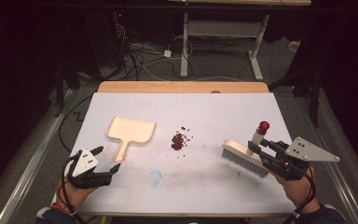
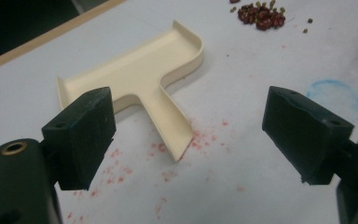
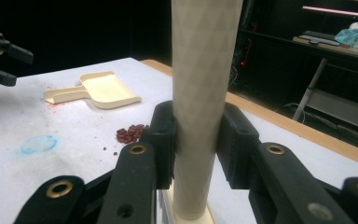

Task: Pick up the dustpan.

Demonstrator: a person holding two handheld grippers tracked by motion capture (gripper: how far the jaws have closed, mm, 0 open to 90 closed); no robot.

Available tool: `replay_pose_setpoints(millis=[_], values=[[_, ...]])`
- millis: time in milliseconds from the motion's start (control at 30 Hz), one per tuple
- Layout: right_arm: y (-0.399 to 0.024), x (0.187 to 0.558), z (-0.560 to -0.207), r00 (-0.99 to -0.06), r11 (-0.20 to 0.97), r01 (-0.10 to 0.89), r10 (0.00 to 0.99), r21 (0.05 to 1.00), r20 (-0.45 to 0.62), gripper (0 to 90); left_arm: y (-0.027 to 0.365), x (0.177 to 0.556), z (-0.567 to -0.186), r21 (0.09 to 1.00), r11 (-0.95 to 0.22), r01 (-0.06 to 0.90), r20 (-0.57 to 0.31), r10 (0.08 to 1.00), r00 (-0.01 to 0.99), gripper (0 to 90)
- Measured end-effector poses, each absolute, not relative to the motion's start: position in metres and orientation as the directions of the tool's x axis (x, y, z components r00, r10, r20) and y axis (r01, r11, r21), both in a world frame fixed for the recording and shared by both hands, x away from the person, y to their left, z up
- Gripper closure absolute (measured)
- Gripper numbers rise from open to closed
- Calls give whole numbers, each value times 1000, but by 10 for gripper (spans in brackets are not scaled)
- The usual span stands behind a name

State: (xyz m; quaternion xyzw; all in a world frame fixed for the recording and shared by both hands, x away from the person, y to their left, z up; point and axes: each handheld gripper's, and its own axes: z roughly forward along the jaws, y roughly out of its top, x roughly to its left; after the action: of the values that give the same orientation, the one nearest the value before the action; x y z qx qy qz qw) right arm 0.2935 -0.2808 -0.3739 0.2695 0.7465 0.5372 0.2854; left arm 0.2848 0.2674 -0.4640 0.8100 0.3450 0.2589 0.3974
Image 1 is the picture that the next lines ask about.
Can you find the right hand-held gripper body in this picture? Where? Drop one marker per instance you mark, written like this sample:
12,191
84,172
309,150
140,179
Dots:
304,151

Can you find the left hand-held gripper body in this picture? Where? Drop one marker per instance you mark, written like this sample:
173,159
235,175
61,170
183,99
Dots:
85,161

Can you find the cream hand brush red cap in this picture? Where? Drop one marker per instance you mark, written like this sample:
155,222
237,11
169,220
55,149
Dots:
240,154

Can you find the cream plastic dustpan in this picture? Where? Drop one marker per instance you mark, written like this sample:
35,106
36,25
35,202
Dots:
132,130

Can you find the pile of red beans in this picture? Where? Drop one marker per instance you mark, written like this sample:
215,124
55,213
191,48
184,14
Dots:
177,143

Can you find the person's left hand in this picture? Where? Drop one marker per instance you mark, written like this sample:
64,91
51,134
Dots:
74,196

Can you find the person's right hand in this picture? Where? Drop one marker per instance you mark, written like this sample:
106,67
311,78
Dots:
295,193

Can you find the black stand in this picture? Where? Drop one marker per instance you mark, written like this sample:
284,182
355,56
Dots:
314,99
59,90

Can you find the white board table cover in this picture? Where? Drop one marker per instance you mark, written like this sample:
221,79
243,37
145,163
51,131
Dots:
183,112

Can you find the wooden table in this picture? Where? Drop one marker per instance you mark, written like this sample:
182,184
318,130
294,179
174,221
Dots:
183,87

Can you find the small white floor box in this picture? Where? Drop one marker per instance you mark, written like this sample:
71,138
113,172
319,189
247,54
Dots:
294,45

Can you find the white power adapter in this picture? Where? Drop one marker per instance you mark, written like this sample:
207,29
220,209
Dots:
167,53

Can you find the metal floor rail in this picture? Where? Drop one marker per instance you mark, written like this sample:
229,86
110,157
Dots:
34,161
332,155

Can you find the white metal desk frame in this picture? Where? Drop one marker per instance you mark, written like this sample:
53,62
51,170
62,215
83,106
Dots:
185,46

